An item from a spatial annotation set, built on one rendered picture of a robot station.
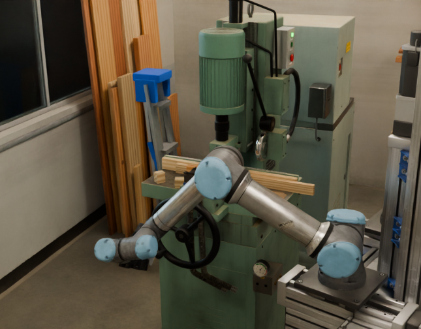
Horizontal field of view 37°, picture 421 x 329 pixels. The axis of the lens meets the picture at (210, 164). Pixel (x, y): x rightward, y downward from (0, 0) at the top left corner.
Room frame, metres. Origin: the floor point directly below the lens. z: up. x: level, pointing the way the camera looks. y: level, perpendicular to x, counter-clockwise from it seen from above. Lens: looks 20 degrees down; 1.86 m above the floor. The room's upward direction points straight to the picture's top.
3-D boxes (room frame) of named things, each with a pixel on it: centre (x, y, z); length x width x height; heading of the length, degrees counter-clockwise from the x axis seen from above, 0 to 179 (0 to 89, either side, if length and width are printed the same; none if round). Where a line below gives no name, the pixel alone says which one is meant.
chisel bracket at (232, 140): (2.41, -0.06, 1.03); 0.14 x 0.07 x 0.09; 155
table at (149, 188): (2.29, -0.01, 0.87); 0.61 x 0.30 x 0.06; 65
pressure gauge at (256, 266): (2.10, -0.19, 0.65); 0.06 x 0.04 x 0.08; 65
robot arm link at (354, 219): (1.74, -0.41, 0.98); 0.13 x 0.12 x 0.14; 163
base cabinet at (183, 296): (2.51, -0.10, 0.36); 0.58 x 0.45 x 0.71; 155
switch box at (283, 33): (2.63, -0.31, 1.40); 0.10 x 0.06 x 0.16; 155
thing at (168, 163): (2.41, -0.07, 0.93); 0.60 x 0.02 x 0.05; 65
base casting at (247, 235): (2.51, -0.10, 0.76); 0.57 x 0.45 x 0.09; 155
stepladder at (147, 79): (3.30, 0.25, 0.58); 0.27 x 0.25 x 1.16; 68
